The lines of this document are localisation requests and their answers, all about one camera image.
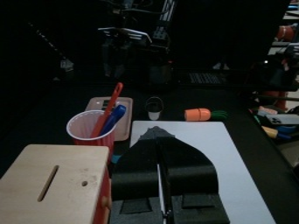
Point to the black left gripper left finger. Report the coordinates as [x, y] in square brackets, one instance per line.
[133, 172]

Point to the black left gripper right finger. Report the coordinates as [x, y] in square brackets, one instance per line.
[191, 172]

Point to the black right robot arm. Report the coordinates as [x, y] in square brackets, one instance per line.
[128, 43]

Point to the white cutting board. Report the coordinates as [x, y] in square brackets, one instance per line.
[234, 163]

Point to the tan rectangular plate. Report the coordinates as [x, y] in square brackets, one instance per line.
[124, 124]

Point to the blue tape piece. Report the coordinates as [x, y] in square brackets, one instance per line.
[116, 159]

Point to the red plastic cup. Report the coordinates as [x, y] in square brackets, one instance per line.
[93, 143]

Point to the wooden box with slot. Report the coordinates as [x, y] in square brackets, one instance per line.
[57, 180]

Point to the orange toy carrot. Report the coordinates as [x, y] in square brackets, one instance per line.
[198, 114]

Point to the grey game controller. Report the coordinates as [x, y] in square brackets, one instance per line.
[280, 119]

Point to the black grille panel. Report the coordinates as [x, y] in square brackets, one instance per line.
[206, 78]

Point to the red round object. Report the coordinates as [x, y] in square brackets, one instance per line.
[286, 33]

